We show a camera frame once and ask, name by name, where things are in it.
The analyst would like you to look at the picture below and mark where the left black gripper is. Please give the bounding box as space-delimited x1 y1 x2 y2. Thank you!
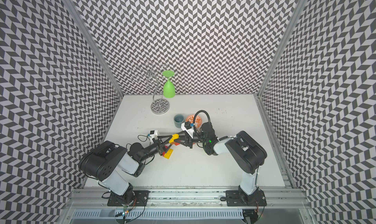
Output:
139 136 175 163

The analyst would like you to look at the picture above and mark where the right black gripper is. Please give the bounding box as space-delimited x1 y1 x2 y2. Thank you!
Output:
174 130 208 149

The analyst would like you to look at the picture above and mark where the yellow long lego brick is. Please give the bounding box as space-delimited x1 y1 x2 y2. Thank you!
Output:
163 149 173 159

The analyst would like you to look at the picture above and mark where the yellow curved lego brick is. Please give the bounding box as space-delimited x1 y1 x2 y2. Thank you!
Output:
169 134 179 145

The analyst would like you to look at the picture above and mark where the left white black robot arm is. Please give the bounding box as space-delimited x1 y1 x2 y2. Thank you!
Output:
78 135 174 196

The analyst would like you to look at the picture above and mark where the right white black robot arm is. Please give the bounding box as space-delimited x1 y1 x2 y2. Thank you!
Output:
169 122 267 197

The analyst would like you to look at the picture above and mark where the orange white patterned bowl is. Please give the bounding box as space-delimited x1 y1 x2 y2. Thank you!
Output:
186 114 203 129

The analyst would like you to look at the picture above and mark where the grey blue ceramic cup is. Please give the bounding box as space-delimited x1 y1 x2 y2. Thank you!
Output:
173 114 185 129

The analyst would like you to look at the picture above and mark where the green plastic wine glass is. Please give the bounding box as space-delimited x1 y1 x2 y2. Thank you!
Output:
162 70 175 98

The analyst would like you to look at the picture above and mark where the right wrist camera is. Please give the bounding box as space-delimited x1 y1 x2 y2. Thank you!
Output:
181 121 194 138

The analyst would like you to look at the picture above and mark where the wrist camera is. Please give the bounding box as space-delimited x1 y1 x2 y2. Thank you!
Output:
147 130 159 141
181 121 194 138

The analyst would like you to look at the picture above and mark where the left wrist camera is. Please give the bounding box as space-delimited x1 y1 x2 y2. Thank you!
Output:
147 130 159 141

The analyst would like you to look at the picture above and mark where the chrome wire glass rack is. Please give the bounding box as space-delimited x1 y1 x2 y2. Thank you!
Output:
131 61 170 115

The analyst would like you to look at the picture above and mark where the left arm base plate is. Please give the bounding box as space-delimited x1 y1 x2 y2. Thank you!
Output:
107 190 150 207

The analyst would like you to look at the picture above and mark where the white slotted cable duct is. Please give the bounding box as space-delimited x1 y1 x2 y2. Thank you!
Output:
72 209 243 221

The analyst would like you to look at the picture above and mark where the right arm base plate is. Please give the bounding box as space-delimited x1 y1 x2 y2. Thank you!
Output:
224 189 267 207

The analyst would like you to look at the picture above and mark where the aluminium front rail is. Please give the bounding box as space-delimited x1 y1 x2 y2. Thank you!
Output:
68 187 310 209

